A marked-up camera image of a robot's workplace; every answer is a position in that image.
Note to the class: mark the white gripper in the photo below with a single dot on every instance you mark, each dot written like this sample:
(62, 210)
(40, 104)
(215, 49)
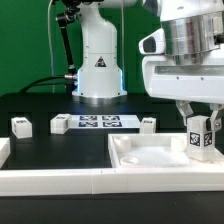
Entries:
(197, 83)

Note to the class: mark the white square tabletop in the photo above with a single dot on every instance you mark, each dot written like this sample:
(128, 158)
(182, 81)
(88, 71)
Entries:
(154, 150)

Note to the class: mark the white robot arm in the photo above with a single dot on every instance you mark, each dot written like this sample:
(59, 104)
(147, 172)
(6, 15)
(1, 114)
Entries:
(183, 60)

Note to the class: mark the white marker tag sheet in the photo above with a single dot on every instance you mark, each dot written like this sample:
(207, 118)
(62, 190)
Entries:
(104, 121)

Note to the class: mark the white U-shaped obstacle fence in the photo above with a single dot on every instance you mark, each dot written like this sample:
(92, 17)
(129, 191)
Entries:
(111, 180)

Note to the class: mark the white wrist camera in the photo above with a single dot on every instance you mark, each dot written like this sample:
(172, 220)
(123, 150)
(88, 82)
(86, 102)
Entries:
(153, 43)

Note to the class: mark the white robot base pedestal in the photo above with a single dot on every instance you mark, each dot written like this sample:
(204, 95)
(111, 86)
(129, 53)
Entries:
(100, 80)

